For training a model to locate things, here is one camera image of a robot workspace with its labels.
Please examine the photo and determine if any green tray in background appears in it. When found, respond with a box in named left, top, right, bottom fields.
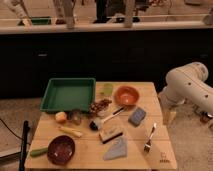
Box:
left=31, top=17, right=51, bottom=25

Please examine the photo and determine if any silver fork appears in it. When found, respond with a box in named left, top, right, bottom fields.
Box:
left=144, top=123, right=157, bottom=153

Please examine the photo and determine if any wooden block eraser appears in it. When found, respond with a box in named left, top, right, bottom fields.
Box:
left=99, top=127, right=123, bottom=144

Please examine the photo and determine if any small glass jar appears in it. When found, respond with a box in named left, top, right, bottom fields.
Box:
left=70, top=110, right=81, bottom=125

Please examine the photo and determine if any orange bowl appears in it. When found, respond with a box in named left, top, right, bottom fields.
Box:
left=114, top=86, right=140, bottom=106

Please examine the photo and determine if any green plastic tray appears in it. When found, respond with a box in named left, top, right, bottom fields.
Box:
left=40, top=78, right=96, bottom=113

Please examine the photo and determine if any blue sponge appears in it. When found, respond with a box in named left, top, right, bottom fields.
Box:
left=128, top=107, right=146, bottom=126

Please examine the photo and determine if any green cucumber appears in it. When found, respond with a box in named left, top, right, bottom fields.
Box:
left=30, top=147, right=48, bottom=157

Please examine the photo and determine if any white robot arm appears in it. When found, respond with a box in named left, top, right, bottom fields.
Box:
left=158, top=62, right=213, bottom=125

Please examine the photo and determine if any yellow corn piece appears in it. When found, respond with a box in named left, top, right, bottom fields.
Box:
left=59, top=126, right=83, bottom=138

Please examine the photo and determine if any green cup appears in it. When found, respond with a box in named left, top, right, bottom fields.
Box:
left=103, top=83, right=113, bottom=97

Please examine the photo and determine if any black table clamp post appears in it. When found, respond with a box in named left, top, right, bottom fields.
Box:
left=19, top=121, right=30, bottom=171

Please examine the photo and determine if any black cable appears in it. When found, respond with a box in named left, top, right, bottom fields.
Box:
left=0, top=118, right=24, bottom=141

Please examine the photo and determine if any blue grey cloth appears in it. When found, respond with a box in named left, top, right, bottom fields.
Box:
left=103, top=138, right=127, bottom=160

